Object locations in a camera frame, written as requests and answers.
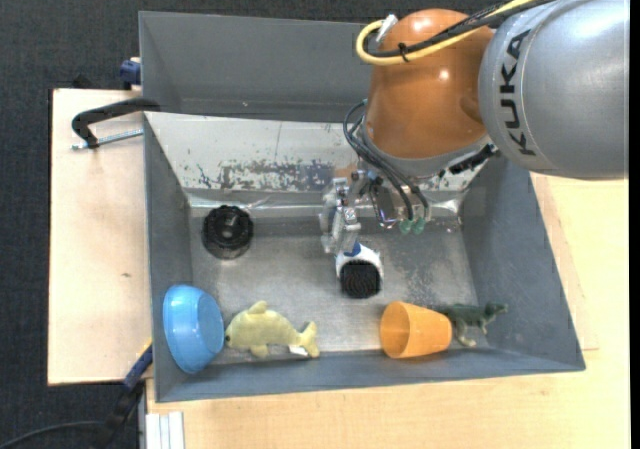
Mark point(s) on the blue plastic bowl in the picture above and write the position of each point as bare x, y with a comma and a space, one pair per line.
192, 327

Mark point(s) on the orange plastic cup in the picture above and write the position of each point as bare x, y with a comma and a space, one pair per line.
415, 332

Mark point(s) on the grey metal bin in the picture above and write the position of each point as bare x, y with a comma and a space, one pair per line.
300, 262

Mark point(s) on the yellow toy dolphin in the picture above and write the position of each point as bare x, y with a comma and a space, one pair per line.
265, 329

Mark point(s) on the white and black round brush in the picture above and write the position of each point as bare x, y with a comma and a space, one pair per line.
360, 274

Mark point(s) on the green toy crocodile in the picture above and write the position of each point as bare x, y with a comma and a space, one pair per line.
472, 318

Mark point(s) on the pale wood board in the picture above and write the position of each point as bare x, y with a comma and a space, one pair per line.
95, 247

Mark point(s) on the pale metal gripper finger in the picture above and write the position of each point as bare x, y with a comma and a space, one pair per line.
332, 232
352, 229

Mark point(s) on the black ribbed round cap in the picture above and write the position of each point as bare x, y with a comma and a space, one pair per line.
227, 232

